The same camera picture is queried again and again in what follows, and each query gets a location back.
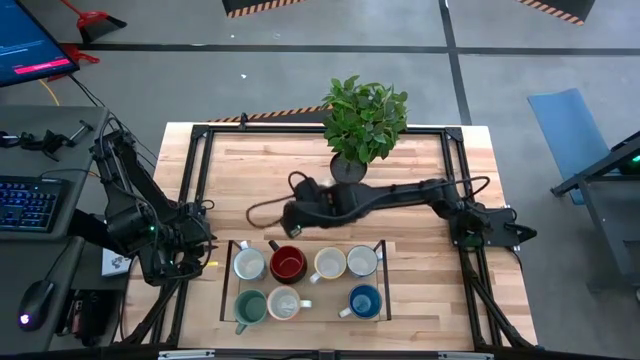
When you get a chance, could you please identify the black clamp mount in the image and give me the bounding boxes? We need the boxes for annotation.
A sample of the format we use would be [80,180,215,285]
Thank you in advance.
[0,119,95,162]

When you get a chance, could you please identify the computer monitor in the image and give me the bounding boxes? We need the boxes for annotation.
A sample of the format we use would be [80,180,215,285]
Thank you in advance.
[0,0,81,89]

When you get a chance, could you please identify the green potted plant black pot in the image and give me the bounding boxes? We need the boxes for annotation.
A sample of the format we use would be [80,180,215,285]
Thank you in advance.
[319,74,410,185]

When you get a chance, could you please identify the black box under desk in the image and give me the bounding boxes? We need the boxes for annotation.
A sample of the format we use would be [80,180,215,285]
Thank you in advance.
[55,288,124,349]

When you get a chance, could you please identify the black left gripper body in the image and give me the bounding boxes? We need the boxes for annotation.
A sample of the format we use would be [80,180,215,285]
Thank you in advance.
[167,219,214,276]

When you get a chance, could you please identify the black block striped edge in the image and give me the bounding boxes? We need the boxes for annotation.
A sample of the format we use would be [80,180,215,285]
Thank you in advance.
[221,0,307,20]
[514,0,597,27]

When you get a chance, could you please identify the silver bracket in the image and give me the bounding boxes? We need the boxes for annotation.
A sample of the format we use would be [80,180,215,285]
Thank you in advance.
[438,351,495,360]
[158,349,216,360]

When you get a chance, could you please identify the black table frame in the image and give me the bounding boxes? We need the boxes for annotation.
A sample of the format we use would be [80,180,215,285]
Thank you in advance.
[117,123,540,351]

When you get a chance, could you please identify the yellow cable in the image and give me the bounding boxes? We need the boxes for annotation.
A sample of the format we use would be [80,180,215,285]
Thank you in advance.
[38,78,61,107]

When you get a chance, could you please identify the wooden shelf riser black legs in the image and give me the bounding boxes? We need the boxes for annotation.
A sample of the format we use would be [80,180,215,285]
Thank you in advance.
[218,238,393,324]

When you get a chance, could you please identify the blue floor mat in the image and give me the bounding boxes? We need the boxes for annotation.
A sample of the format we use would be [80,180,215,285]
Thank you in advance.
[527,88,612,206]

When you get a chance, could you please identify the white printed box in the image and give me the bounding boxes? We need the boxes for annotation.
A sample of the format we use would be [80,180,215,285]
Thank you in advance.
[101,247,139,279]

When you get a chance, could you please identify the white mug blue flower print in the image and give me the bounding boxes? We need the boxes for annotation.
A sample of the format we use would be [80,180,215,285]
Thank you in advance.
[345,243,384,279]

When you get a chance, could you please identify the white mug orange fern print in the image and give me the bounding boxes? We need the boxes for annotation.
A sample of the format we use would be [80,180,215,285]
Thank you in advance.
[308,245,348,285]

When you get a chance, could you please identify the white mug yellow lattice print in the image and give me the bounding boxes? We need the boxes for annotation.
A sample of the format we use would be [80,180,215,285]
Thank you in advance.
[266,285,313,322]

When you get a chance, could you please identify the black backlit keyboard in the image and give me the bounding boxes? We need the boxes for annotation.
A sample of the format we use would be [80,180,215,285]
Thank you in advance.
[0,174,70,234]

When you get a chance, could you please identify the red dustpan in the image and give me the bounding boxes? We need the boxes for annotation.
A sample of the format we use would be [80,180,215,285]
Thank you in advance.
[59,0,128,44]

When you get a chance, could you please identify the red plastic brush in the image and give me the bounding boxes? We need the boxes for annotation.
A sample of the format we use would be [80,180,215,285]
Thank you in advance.
[59,43,101,66]

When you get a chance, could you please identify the grey desk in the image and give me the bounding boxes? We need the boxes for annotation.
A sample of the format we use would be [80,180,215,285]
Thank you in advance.
[0,104,112,357]

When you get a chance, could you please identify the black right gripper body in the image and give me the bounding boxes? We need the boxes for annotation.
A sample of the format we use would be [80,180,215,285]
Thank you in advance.
[284,177,336,226]

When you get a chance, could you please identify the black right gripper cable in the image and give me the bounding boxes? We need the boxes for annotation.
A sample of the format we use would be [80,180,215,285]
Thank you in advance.
[245,170,311,230]

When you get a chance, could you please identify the dark red mug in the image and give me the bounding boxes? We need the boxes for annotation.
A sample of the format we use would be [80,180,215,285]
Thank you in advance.
[267,239,309,285]

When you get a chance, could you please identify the blue mug white handle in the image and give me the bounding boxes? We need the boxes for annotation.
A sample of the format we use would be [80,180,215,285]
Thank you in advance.
[337,283,384,321]

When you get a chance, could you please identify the black orange striped bar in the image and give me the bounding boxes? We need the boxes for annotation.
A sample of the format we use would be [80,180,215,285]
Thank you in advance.
[207,103,335,124]

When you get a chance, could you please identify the black padded bar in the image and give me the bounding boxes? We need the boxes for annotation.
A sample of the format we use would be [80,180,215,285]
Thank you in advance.
[67,208,126,256]

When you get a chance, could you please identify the black computer mouse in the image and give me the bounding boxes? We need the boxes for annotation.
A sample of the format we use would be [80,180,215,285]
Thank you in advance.
[17,279,56,333]

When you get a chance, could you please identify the green mug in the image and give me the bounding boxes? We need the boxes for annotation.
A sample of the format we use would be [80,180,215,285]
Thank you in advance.
[232,288,269,336]

